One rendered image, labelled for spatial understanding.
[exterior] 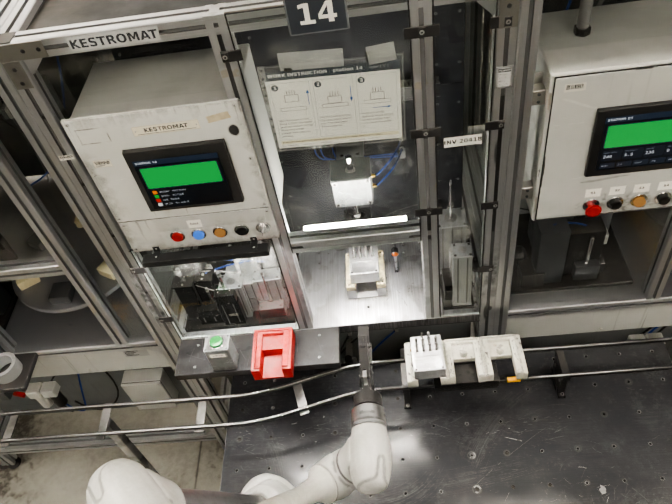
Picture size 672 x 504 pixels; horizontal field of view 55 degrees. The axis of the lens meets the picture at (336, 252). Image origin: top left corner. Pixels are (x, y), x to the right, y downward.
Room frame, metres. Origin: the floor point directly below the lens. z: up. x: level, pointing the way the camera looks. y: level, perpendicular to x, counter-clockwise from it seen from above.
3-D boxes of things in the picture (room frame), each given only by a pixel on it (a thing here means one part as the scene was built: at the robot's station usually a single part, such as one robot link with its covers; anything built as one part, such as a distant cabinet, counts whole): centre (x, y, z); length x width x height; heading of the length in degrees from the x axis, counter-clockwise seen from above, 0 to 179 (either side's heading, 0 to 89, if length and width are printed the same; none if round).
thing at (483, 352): (1.03, -0.33, 0.84); 0.36 x 0.14 x 0.10; 82
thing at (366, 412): (0.77, 0.00, 1.12); 0.09 x 0.06 x 0.09; 82
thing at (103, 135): (1.38, 0.34, 1.60); 0.42 x 0.29 x 0.46; 82
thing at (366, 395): (0.84, -0.01, 1.12); 0.09 x 0.07 x 0.08; 172
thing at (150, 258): (1.24, 0.36, 1.37); 0.36 x 0.04 x 0.04; 82
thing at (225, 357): (1.18, 0.42, 0.97); 0.08 x 0.08 x 0.12; 82
